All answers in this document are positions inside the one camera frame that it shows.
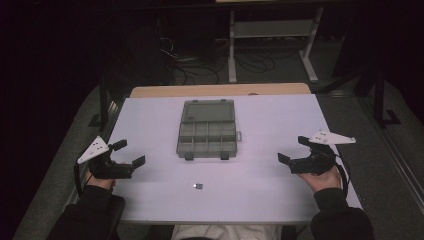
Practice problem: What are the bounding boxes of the person's lap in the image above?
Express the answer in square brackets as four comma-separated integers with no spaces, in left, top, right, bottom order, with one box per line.
[170,224,285,240]

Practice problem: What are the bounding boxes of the person's left hand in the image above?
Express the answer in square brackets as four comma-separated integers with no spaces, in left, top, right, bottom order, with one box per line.
[84,161,128,191]

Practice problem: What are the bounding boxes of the black metal stand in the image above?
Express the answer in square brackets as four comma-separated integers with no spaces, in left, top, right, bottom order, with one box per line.
[87,74,118,129]
[371,63,403,129]

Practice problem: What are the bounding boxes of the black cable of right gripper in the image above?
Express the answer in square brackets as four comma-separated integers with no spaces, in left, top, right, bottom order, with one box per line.
[319,148,352,202]

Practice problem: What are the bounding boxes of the grey transparent compartment box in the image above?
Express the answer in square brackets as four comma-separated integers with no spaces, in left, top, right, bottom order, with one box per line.
[175,98,243,161]

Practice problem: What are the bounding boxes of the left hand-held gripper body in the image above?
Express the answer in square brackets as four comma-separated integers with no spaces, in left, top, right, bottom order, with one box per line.
[76,135,135,180]

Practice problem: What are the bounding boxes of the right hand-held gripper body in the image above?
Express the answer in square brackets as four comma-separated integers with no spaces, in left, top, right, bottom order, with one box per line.
[288,129,357,177]

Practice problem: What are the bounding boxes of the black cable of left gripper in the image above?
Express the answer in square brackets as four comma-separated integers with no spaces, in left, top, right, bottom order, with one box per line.
[73,162,94,198]

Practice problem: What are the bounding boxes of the person's right hand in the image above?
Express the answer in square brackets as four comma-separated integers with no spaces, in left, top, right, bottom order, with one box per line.
[295,164,343,195]

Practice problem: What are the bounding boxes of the white metal desk frame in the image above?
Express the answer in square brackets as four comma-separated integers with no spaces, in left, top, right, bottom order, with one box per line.
[227,5,325,85]

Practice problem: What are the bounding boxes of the wooden table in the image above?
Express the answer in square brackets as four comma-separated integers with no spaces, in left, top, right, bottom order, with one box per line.
[129,82,312,99]

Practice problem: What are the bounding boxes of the black floor cables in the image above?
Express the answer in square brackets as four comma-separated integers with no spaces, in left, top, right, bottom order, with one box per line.
[156,16,222,86]
[234,49,301,74]

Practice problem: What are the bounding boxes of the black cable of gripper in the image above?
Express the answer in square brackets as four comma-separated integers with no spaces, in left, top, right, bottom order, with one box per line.
[319,148,352,202]
[73,162,94,198]

